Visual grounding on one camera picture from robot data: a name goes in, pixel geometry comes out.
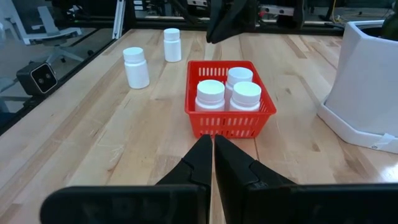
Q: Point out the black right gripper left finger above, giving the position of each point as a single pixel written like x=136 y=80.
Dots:
x=199 y=168

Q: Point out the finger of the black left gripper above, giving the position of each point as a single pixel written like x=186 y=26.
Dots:
x=236 y=12
x=217 y=15

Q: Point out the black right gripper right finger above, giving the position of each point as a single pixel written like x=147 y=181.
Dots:
x=230 y=168

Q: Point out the white pill bottle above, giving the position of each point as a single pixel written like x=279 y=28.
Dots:
x=246 y=93
x=172 y=46
x=136 y=71
x=210 y=93
x=239 y=74

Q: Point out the red plastic basket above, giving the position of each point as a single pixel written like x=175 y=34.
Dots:
x=227 y=124

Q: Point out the white hexagonal plant pot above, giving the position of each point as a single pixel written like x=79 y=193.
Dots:
x=363 y=93

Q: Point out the black aluminium table frame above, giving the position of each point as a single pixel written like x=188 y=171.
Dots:
x=146 y=24

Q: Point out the silver aluminium post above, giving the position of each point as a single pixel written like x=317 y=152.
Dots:
x=118 y=18

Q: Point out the black table edge rail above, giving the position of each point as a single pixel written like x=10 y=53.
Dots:
x=87 y=59

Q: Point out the black box camera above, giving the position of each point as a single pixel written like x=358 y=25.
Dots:
x=37 y=79

